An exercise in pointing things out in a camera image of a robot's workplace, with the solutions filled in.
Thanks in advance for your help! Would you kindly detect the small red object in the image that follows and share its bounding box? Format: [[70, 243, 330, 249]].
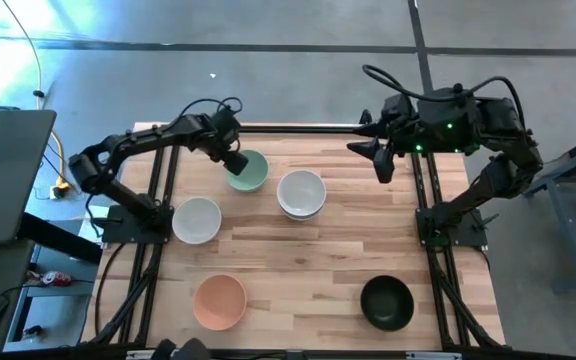
[[41, 270, 73, 287]]

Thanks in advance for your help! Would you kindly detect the orange bowl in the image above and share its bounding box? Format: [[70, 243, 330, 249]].
[[192, 273, 248, 332]]

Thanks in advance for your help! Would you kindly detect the grey flat panel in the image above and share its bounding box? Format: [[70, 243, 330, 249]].
[[0, 109, 57, 247]]

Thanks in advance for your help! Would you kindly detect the black bowl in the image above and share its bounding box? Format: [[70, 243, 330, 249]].
[[359, 274, 415, 333]]

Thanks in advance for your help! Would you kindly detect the mint green bowl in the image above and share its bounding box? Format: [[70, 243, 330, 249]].
[[225, 149, 270, 193]]

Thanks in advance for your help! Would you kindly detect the cream and yellow cable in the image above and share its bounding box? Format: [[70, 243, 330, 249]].
[[0, 0, 72, 187]]

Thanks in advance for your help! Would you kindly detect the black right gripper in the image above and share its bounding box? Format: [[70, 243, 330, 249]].
[[345, 92, 420, 185]]

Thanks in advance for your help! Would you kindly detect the black cable bundle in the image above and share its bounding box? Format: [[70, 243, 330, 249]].
[[87, 242, 164, 347], [426, 247, 504, 350]]

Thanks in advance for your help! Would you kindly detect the grey metal table frame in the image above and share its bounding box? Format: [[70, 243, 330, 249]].
[[519, 127, 576, 296]]

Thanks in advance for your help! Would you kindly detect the white bracket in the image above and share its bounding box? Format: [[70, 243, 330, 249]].
[[126, 349, 184, 360], [406, 351, 463, 360]]

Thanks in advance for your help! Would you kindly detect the black aluminium table frame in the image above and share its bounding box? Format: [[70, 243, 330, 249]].
[[117, 123, 469, 351]]

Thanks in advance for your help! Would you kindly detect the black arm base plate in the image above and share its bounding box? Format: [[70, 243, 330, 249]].
[[101, 204, 174, 245], [416, 207, 489, 249]]

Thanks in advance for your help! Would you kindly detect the grey low shelf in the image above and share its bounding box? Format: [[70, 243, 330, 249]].
[[5, 247, 94, 351]]

